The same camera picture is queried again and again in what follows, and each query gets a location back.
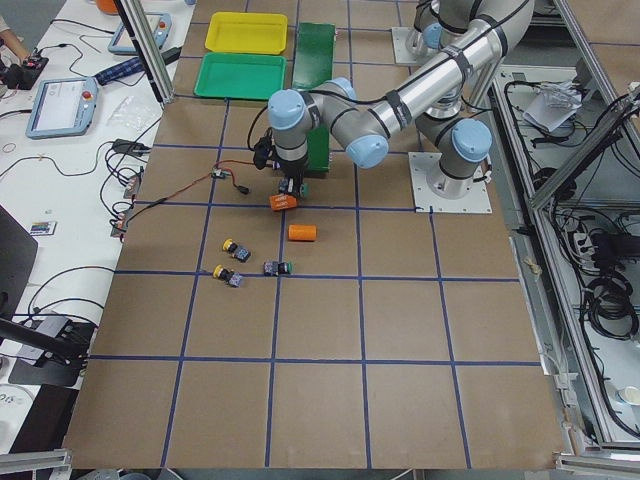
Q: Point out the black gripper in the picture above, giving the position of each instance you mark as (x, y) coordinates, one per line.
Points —
(292, 173)

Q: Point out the orange cylinder with white print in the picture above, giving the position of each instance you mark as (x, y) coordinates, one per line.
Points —
(282, 202)

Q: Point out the yellow push button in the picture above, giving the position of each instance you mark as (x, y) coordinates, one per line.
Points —
(236, 251)
(228, 276)

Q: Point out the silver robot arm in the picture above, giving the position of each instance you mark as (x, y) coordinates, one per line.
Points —
(474, 34)
(430, 35)

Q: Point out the plain orange cylinder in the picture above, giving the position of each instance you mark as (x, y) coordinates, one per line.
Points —
(302, 232)

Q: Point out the small controller circuit board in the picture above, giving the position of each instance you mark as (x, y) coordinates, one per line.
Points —
(220, 174)

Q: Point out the green plastic tray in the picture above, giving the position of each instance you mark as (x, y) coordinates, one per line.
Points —
(240, 76)

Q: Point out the yellow plastic tray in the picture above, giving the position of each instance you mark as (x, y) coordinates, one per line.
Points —
(250, 33)

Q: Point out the black power adapter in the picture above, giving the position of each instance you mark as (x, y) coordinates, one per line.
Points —
(171, 55)

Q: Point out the blue folded umbrella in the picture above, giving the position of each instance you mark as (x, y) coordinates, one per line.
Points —
(119, 71)

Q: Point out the orange round object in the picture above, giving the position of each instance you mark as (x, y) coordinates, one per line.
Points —
(107, 6)

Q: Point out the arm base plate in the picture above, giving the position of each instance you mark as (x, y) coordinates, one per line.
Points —
(435, 192)
(408, 46)

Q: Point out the aluminium frame post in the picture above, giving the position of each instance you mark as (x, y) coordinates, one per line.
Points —
(134, 19)

